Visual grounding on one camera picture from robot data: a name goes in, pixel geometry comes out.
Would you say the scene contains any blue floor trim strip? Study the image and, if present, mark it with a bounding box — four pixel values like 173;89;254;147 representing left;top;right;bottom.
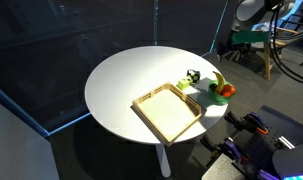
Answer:
0;81;92;138

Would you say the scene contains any grey robot base blue light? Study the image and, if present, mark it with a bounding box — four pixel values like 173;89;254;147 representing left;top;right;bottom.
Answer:
271;139;303;180

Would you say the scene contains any purple clamp with orange tip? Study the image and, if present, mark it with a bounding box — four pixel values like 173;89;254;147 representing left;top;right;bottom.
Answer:
224;111;269;136

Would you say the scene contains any yellow banana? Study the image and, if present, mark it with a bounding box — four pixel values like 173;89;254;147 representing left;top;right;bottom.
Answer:
212;70;226;95

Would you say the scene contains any wooden chair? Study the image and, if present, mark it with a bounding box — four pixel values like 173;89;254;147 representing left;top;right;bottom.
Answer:
257;25;300;81

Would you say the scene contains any black checkered puzzle toy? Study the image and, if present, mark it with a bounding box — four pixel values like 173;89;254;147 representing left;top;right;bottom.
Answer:
186;69;201;85

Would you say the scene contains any orange fruit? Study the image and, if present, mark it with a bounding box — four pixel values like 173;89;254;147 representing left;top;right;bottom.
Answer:
222;84;237;98

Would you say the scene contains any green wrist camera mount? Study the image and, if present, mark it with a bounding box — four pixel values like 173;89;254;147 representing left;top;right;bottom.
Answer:
231;30;270;45

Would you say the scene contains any lime green cube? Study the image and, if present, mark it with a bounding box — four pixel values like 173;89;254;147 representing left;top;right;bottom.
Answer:
176;78;190;90

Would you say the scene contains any black perforated mounting board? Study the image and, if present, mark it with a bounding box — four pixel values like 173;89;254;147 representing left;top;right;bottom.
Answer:
235;105;303;176

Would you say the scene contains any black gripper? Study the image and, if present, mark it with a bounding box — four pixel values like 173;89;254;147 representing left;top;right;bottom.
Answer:
224;40;252;56

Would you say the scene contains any light wooden slotted crate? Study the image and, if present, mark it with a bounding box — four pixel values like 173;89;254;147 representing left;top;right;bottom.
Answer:
132;81;203;146

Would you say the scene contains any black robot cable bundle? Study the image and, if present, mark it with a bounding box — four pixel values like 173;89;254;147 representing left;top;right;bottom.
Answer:
268;0;303;86

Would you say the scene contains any white table base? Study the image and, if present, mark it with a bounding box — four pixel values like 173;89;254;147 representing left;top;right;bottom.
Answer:
155;143;172;178

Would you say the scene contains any purple black clamp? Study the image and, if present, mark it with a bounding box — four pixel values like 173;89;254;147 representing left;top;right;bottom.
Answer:
200;134;246;165

